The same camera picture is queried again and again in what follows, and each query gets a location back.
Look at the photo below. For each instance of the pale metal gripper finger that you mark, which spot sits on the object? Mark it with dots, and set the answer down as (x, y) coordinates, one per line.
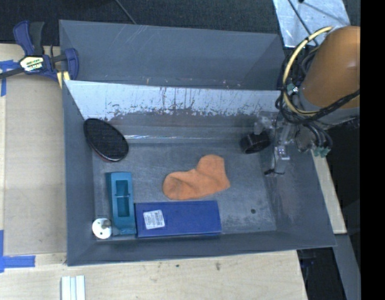
(278, 165)
(285, 156)

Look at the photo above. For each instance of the orange cloth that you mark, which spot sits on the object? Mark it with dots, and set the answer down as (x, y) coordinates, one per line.
(198, 180)

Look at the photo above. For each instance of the grey metal bin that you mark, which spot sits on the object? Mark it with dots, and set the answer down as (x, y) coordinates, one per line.
(180, 130)

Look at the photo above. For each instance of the blue box with white label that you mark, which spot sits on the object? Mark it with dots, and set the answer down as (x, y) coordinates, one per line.
(186, 219)

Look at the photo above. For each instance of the teal plastic stapler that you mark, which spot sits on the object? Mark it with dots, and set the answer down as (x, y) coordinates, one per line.
(121, 198)

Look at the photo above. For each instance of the black oval brush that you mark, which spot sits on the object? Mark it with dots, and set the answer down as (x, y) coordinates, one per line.
(105, 140)

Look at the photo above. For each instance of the white round knob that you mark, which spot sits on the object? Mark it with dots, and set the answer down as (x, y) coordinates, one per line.
(102, 229)

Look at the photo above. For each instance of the pale wood board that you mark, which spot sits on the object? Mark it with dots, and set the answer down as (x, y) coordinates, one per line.
(33, 167)

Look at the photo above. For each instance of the black cylinder on white bracket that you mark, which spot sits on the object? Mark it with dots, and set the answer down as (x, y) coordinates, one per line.
(255, 142)

